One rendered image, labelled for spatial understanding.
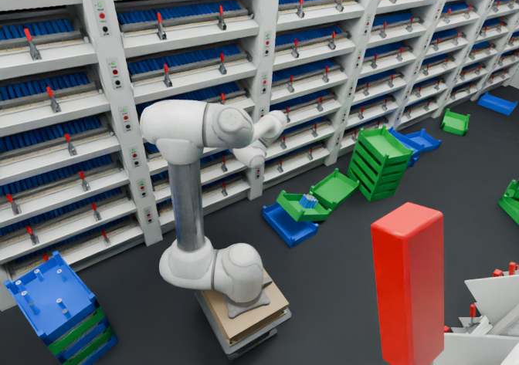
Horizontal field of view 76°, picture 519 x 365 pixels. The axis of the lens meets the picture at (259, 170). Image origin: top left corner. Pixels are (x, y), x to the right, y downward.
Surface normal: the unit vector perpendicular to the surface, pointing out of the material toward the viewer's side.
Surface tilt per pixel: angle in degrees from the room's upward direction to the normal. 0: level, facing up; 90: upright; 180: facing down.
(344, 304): 0
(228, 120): 45
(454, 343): 90
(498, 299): 90
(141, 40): 21
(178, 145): 88
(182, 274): 79
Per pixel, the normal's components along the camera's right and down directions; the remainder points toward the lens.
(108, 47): 0.57, 0.56
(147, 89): 0.26, -0.51
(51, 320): 0.06, -0.76
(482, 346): -0.82, 0.33
